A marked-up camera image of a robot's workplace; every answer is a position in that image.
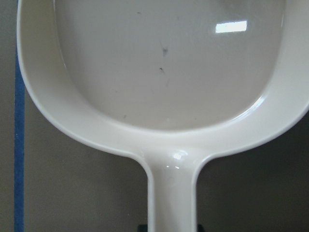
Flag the beige plastic dustpan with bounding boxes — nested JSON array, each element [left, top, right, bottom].
[[16, 0, 309, 232]]

